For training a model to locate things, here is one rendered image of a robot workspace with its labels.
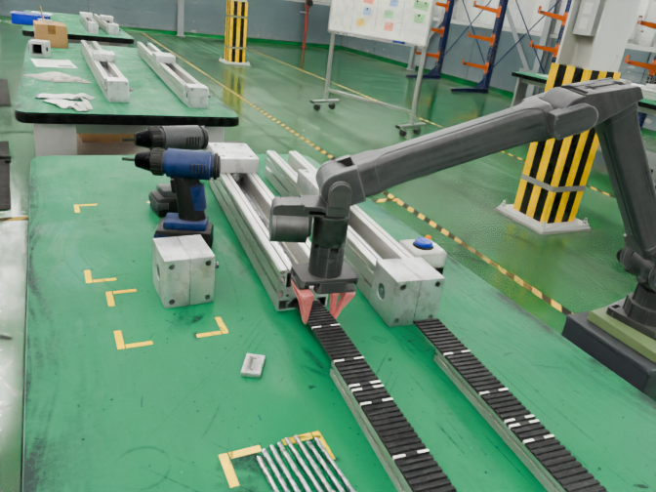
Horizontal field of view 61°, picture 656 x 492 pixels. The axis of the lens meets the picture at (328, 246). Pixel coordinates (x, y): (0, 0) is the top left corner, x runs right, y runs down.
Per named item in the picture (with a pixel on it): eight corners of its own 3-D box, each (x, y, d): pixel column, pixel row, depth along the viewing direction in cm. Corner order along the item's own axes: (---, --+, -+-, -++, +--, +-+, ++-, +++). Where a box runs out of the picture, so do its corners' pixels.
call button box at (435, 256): (442, 276, 125) (447, 251, 122) (404, 279, 121) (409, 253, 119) (424, 261, 132) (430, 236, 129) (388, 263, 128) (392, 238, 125)
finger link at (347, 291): (300, 312, 100) (305, 266, 96) (337, 308, 102) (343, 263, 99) (311, 333, 94) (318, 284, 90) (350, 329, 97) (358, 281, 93)
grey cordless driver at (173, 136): (208, 213, 143) (211, 129, 134) (129, 222, 132) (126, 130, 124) (197, 203, 149) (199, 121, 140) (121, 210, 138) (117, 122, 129)
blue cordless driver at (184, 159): (215, 255, 121) (219, 157, 113) (121, 249, 119) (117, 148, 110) (218, 240, 128) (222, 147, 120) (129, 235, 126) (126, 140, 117)
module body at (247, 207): (326, 307, 107) (331, 266, 103) (276, 310, 103) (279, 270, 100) (236, 177, 174) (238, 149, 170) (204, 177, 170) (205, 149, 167)
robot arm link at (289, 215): (354, 184, 83) (344, 165, 90) (276, 180, 81) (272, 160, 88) (344, 256, 88) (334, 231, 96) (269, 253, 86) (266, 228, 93)
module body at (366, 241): (412, 299, 114) (420, 261, 110) (368, 303, 110) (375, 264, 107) (294, 177, 181) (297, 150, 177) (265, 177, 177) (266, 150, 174)
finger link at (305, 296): (286, 313, 99) (291, 266, 95) (323, 309, 101) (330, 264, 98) (298, 334, 93) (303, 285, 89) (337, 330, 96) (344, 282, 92)
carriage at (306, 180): (356, 214, 138) (360, 188, 136) (315, 216, 134) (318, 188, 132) (333, 192, 152) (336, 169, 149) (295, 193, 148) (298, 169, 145)
